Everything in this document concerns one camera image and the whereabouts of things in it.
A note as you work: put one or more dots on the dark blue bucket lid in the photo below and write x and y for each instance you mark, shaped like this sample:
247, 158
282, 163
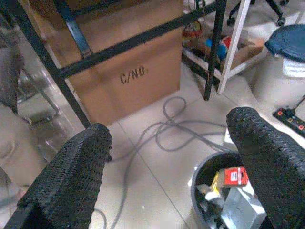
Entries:
290, 40

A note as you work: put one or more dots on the black office chair base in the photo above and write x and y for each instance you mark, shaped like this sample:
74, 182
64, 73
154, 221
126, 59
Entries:
277, 12

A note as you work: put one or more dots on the large brown cardboard box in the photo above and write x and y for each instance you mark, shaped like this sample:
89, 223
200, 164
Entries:
133, 95

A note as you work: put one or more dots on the black metal table frame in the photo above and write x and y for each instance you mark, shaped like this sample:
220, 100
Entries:
119, 46

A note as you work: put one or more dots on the silver grey carton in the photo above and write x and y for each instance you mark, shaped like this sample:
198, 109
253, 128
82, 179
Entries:
240, 207

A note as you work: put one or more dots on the small brown cardboard box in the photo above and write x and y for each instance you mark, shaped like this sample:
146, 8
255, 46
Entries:
250, 51

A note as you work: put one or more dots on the yellow wrapper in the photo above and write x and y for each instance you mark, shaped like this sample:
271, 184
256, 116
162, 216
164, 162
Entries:
215, 183

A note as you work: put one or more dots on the dark grey panel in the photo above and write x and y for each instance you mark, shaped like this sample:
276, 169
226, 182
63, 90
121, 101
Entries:
9, 78

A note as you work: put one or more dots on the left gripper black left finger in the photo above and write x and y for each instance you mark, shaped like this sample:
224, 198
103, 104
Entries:
71, 181

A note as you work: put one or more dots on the white plastic bucket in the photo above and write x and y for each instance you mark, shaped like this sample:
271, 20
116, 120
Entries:
269, 88

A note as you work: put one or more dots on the black power strip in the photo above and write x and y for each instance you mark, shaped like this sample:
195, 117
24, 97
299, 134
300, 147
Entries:
289, 119

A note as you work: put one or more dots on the grey round rubbish bin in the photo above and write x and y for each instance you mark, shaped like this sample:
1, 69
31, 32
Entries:
207, 167

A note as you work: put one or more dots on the blue ball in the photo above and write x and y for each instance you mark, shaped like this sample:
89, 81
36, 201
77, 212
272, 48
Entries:
222, 51

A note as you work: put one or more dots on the red labelled package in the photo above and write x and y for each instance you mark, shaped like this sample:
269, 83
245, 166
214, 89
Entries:
234, 176

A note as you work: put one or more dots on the white crumpled paper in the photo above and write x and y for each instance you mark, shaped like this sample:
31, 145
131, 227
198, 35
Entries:
213, 196

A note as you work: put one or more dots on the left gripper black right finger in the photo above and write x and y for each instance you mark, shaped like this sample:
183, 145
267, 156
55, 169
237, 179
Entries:
274, 167

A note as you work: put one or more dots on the grey metal stand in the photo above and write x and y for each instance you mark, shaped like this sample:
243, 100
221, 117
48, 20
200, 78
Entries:
40, 117

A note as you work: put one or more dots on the red basket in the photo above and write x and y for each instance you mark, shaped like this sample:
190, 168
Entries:
191, 29

